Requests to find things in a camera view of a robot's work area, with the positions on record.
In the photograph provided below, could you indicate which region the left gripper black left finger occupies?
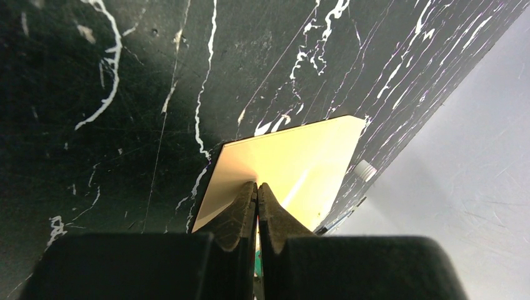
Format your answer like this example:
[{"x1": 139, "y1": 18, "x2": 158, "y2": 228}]
[{"x1": 20, "y1": 181, "x2": 258, "y2": 299}]

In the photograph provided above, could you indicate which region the tan letter paper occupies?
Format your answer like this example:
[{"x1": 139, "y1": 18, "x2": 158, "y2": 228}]
[{"x1": 282, "y1": 169, "x2": 309, "y2": 208}]

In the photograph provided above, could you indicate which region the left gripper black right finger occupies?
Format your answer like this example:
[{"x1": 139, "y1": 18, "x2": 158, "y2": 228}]
[{"x1": 257, "y1": 184, "x2": 466, "y2": 299}]

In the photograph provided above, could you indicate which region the orange envelope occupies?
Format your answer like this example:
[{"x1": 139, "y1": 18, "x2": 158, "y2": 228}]
[{"x1": 192, "y1": 116, "x2": 366, "y2": 231}]

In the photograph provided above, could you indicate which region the white glue stick cap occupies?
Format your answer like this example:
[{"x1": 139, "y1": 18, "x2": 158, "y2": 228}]
[{"x1": 353, "y1": 160, "x2": 378, "y2": 182}]

